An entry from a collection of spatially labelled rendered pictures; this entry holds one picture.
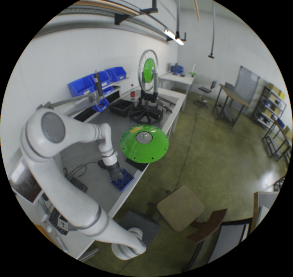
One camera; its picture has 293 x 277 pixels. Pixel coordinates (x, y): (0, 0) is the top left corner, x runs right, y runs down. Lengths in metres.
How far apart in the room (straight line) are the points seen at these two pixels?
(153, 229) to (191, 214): 0.42
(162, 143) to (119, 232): 0.50
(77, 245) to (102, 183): 0.52
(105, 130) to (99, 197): 0.44
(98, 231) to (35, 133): 0.21
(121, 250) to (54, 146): 0.35
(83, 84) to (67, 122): 1.01
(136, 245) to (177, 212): 0.66
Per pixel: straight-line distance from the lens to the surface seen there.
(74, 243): 0.84
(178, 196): 0.97
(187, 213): 0.99
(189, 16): 5.53
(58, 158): 0.37
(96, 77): 0.69
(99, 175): 0.73
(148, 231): 0.71
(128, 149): 0.58
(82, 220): 0.23
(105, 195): 0.68
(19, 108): 1.12
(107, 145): 0.46
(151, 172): 1.66
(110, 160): 0.49
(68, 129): 0.22
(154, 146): 0.57
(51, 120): 0.19
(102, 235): 0.27
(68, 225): 0.46
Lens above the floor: 1.54
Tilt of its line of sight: 44 degrees down
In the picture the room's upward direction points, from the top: 1 degrees clockwise
